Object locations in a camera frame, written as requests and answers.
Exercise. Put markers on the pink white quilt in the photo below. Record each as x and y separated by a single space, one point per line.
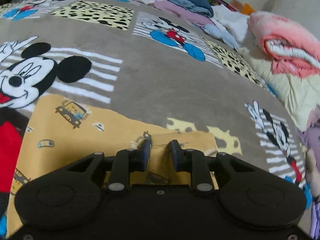
282 32

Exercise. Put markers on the cartoon printed blanket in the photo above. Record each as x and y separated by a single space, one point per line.
155 80

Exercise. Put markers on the purple garment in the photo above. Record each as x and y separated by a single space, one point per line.
312 137

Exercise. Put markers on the white cloth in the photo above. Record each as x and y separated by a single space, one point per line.
232 21

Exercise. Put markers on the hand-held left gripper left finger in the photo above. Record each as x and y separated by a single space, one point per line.
146 152

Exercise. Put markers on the yellow printed pants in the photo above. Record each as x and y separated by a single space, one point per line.
75 150

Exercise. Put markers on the cream quilt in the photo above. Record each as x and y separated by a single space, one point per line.
295 90

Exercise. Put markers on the person's purple clothing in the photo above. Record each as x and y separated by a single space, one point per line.
315 217

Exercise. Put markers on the light blue cloth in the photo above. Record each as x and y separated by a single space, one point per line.
220 33

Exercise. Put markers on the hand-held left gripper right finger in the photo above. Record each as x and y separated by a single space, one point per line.
174 155

